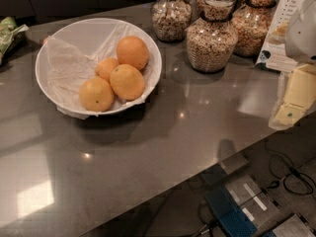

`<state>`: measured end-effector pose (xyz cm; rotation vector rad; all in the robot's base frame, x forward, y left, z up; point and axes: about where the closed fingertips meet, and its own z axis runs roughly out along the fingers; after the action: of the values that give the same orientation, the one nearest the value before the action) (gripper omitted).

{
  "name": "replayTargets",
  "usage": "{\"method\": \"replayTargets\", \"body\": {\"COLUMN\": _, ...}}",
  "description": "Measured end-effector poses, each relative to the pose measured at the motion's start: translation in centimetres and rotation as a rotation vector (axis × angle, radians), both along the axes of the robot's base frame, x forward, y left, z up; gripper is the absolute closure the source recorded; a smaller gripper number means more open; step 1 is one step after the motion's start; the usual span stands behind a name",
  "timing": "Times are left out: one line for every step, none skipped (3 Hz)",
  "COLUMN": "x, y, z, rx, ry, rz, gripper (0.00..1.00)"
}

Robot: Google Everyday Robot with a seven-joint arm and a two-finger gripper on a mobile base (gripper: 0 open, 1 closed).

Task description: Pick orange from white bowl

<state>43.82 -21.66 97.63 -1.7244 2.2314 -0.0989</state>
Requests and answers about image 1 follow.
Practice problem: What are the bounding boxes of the top right orange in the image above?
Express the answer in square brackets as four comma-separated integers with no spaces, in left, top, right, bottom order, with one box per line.
[116,36,149,70]

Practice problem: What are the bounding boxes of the right glass cereal jar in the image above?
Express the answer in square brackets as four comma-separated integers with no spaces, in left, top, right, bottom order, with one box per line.
[232,0,277,57]

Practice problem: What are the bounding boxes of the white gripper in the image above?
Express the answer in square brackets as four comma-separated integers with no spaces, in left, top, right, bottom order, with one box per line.
[269,0,316,130]

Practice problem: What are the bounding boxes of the left glass cereal jar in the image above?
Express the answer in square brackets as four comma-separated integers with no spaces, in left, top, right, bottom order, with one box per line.
[151,0,193,42]

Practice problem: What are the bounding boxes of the blue box under table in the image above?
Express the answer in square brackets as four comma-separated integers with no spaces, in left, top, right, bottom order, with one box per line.
[201,164,279,237]

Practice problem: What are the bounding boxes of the front glass cereal jar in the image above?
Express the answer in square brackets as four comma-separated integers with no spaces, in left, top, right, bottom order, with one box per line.
[186,0,238,73]

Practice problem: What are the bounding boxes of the small middle orange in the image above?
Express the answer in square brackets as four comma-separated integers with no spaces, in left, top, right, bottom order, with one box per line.
[95,57,119,81]

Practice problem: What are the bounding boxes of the front left orange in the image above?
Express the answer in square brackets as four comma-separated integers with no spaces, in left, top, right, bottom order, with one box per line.
[79,76,115,112]

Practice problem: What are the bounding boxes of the white bowl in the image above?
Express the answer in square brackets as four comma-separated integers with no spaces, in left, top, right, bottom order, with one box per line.
[35,17,163,117]

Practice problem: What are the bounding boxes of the white paper liner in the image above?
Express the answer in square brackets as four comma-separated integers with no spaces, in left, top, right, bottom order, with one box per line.
[45,21,157,120]

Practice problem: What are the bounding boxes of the white allergen info sign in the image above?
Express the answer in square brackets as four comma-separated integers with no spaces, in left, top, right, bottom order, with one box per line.
[256,0,305,72]

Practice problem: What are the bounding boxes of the green snack packet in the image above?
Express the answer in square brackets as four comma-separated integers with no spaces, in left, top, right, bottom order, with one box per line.
[0,17,29,64]

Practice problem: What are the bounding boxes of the front right orange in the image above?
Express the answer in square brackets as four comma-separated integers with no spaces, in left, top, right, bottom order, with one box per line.
[110,64,145,101]

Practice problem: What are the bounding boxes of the grey metal floor plates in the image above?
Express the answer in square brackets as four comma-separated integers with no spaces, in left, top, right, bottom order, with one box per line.
[219,152,316,237]

